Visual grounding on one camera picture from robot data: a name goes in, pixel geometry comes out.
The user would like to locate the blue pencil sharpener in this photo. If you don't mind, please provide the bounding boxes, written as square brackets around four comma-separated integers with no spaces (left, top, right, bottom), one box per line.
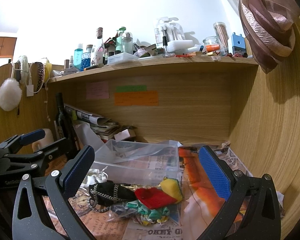
[231,33,247,55]

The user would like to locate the green knitted cloth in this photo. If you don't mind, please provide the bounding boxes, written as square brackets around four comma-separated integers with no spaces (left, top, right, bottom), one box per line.
[126,200,170,220]

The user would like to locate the clear plastic storage bin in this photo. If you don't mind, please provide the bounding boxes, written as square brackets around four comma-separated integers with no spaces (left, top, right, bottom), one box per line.
[91,139,183,186]

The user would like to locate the clear glass jar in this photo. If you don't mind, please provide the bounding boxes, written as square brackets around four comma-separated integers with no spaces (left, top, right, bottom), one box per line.
[203,36,225,56]

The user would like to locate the blue liquid bottle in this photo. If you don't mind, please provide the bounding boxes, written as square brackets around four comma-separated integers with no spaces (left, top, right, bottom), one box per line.
[73,43,83,71]

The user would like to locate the yellow green sponge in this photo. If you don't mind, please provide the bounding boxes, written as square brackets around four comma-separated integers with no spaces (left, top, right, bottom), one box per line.
[160,178,183,204]

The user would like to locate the white plastic container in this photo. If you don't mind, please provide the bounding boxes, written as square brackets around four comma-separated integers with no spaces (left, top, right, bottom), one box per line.
[107,53,138,65]

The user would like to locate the small cardboard box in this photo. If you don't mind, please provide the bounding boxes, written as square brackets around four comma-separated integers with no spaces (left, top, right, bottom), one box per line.
[114,128,136,141]

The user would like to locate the orange sticky note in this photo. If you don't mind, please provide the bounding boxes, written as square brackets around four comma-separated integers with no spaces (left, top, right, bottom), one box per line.
[114,90,159,106]

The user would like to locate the pink sticky note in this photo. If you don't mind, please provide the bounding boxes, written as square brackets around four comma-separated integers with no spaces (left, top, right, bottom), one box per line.
[86,81,109,100]

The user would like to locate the pink fabric hat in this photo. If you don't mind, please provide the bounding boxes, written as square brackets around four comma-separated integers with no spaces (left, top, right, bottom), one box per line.
[238,0,300,74]

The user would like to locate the beaded headband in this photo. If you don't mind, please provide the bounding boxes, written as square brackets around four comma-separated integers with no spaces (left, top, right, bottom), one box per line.
[35,62,45,93]

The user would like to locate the black pouch with chain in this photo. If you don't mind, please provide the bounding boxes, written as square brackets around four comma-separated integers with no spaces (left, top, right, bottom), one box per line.
[88,180,137,213]

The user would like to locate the white plastic jug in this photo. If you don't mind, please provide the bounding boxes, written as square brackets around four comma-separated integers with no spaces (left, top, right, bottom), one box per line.
[32,128,54,152]

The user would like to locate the dark glass bottle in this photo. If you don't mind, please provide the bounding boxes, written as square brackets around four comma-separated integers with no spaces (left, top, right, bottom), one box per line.
[56,93,76,144]

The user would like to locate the green sticky note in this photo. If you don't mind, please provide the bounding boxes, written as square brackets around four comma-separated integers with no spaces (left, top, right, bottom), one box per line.
[115,85,147,93]

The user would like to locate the tall glitter tube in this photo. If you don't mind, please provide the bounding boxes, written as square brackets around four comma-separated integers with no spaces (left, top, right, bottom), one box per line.
[213,22,229,53]

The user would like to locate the white fluffy pompom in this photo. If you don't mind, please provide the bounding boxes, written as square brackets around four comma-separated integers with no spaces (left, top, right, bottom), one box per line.
[0,78,22,112]

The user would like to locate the red velvet pouch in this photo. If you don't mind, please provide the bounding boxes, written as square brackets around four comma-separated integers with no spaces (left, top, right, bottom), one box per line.
[134,187,177,210]

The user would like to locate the stack of newspapers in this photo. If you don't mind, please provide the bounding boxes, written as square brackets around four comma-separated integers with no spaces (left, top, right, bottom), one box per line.
[64,104,121,140]

